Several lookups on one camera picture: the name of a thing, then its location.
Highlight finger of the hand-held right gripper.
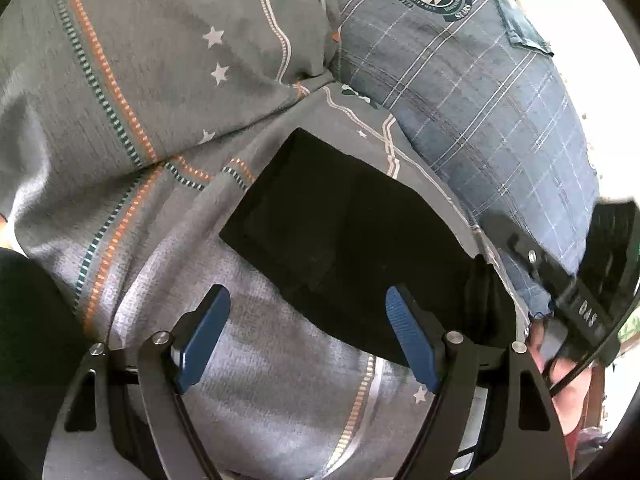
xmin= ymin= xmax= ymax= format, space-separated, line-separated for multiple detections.
xmin=480 ymin=209 xmax=577 ymax=292

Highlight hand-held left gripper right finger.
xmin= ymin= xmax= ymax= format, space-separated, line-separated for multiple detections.
xmin=385 ymin=285 xmax=573 ymax=480

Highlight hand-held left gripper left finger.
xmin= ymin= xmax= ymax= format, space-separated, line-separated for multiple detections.
xmin=42 ymin=284 xmax=232 ymax=480

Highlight black pants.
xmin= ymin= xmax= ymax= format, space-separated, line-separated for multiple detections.
xmin=219 ymin=127 xmax=517 ymax=367

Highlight person's right hand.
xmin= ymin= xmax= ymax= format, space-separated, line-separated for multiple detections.
xmin=527 ymin=322 xmax=593 ymax=437

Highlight grey striped shirt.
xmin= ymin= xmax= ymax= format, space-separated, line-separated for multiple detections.
xmin=75 ymin=70 xmax=531 ymax=480

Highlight denim cloth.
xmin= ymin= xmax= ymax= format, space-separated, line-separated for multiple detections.
xmin=487 ymin=0 xmax=555 ymax=57

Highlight grey striped pillow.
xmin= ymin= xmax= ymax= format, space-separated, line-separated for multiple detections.
xmin=0 ymin=0 xmax=343 ymax=321

